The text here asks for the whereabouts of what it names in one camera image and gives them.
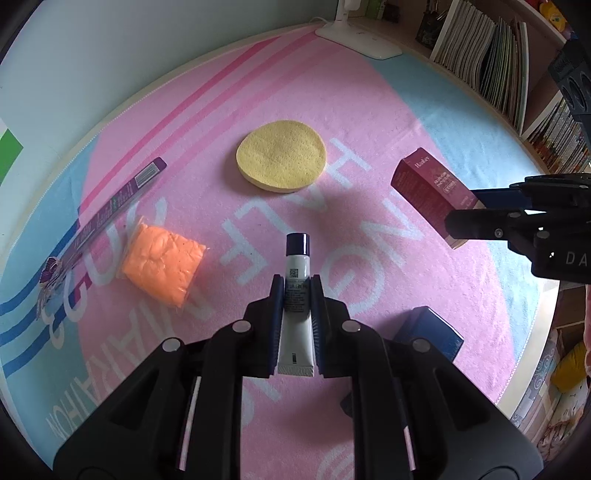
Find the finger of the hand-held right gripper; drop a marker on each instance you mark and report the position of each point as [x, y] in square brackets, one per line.
[498, 197]
[485, 224]

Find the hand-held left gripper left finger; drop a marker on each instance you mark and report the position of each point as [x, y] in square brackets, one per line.
[275, 304]

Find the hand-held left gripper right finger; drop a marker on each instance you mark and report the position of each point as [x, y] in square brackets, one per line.
[316, 304]

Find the white tube with dark cap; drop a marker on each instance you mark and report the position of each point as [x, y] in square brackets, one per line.
[295, 332]

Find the maroon carton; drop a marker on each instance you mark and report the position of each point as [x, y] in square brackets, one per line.
[425, 184]

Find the yellow round sponge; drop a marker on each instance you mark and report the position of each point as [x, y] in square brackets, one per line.
[281, 154]

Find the purple toothbrush package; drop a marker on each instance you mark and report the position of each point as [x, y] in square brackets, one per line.
[120, 201]

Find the row of colourful books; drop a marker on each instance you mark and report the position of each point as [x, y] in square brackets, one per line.
[561, 143]

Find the yellow cushion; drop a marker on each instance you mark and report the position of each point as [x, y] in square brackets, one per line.
[570, 367]

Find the navy blue box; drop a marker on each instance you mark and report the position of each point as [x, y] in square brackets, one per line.
[429, 330]

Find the orange clay packet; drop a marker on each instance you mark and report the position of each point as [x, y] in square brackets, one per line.
[159, 263]

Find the white-edged bookshelf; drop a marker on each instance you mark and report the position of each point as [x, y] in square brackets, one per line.
[540, 60]

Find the row of grey notebooks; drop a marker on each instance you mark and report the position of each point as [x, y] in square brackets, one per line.
[480, 50]

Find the plastic-wrapped patterned mattress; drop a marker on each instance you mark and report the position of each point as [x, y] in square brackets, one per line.
[549, 406]

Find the pink and blue printed towel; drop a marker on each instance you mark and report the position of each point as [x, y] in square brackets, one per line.
[369, 115]

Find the dark pen holder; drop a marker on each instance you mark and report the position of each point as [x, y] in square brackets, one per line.
[429, 27]

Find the white desk lamp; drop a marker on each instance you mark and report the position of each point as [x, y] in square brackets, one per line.
[360, 39]

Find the green striped wall poster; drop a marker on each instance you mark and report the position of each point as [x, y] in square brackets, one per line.
[9, 147]

